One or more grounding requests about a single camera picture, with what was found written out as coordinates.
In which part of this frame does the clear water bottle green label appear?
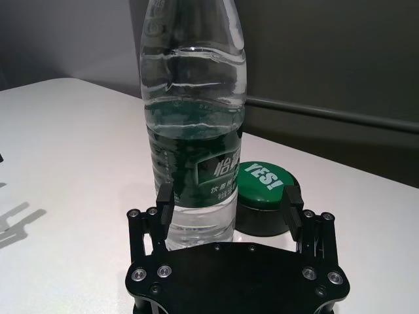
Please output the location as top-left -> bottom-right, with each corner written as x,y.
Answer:
139,0 -> 248,253

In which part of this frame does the thin grey horizontal rail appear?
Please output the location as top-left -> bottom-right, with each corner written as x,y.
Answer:
245,96 -> 419,131

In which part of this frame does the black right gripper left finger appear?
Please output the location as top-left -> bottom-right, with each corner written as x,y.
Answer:
126,183 -> 175,264

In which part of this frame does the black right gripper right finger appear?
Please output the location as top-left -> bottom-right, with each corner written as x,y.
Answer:
279,185 -> 340,266

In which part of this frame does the green YES button black base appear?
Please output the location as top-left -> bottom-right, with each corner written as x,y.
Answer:
234,160 -> 304,237

